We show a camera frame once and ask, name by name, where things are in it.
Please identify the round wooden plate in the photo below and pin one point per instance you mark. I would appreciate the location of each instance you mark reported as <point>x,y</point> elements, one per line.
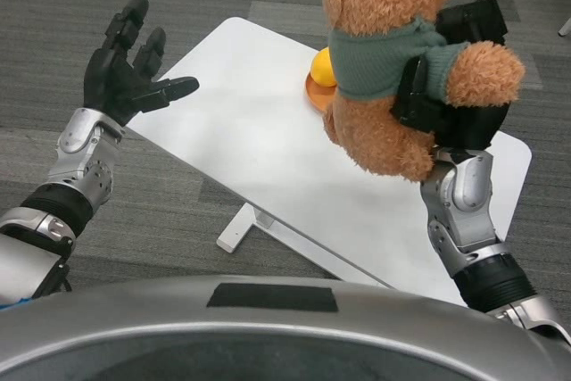
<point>316,98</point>

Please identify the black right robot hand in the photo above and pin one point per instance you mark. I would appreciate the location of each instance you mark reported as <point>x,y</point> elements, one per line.
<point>473,124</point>

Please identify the white table base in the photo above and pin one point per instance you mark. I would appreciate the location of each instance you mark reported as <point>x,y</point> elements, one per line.
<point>236,231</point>

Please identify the yellow orange fruit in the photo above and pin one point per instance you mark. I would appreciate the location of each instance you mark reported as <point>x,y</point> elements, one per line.
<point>323,69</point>

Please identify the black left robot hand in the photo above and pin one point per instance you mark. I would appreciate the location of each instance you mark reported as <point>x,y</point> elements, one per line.
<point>111,82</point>

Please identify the silver robot chest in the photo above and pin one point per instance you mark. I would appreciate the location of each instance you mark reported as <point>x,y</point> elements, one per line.
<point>285,327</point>

